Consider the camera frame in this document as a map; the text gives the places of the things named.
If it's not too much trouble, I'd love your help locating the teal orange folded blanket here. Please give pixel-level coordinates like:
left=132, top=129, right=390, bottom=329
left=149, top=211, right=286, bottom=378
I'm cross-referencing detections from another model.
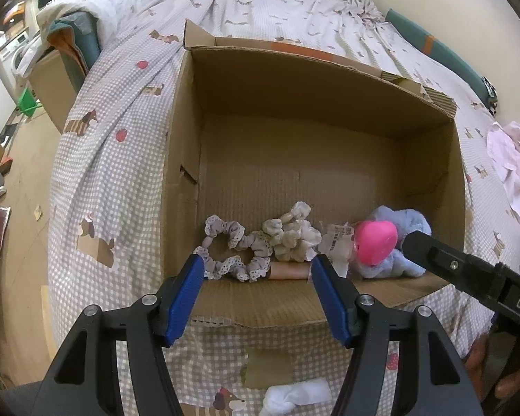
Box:
left=46, top=11, right=101, bottom=76

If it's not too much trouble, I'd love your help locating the pink clothing pile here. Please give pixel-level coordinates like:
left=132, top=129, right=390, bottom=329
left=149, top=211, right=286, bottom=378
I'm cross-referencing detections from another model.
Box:
left=487, top=121, right=520, bottom=221

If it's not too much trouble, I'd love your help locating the white washing machine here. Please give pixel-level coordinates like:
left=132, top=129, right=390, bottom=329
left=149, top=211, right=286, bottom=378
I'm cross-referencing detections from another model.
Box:
left=0, top=28, right=31, bottom=94

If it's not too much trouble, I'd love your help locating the tan cardboard tube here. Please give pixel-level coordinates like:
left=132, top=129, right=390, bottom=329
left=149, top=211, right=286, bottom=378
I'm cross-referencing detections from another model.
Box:
left=268, top=261, right=311, bottom=281

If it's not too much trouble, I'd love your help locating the beige knotted scrunchie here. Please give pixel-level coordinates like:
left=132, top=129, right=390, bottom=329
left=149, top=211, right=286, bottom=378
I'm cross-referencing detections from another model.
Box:
left=262, top=201, right=322, bottom=263

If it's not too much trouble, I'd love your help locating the green plastic bin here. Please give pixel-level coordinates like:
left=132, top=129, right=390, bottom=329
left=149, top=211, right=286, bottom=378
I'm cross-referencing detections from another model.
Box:
left=17, top=87, right=42, bottom=118

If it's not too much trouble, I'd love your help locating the white knotted cloth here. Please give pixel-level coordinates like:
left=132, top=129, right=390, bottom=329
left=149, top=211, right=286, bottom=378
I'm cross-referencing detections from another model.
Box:
left=259, top=379, right=331, bottom=416

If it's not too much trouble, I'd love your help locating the teal pillow with orange stripe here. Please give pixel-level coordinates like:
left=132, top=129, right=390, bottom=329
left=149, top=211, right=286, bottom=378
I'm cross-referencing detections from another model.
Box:
left=385, top=9, right=498, bottom=116

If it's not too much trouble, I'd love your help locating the brown cardboard box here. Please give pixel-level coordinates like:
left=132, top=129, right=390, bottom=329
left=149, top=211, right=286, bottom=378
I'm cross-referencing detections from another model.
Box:
left=160, top=19, right=467, bottom=329

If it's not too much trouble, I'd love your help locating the person right hand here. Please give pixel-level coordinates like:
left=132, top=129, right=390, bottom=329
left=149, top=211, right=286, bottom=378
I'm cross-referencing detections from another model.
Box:
left=463, top=330, right=520, bottom=404

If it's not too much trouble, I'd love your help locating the white packaged hair tie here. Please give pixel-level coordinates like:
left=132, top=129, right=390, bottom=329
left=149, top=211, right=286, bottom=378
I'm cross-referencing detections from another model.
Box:
left=318, top=223, right=359, bottom=278

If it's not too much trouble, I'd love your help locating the light blue fluffy scrunchie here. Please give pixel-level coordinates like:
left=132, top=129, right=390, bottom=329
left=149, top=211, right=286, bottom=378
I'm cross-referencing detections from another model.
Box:
left=350, top=206, right=432, bottom=279

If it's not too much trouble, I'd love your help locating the checkered dog print bedsheet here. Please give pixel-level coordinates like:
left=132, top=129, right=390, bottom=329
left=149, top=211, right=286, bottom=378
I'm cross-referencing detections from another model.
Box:
left=36, top=0, right=520, bottom=416

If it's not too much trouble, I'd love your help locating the grey lace trimmed scrunchie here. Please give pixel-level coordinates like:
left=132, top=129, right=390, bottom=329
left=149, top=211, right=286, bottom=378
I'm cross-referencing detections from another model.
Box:
left=193, top=215, right=273, bottom=283

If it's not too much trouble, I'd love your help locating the small cardboard box on floor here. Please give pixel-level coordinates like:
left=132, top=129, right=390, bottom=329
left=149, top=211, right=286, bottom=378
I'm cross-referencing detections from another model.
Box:
left=29, top=50, right=85, bottom=136

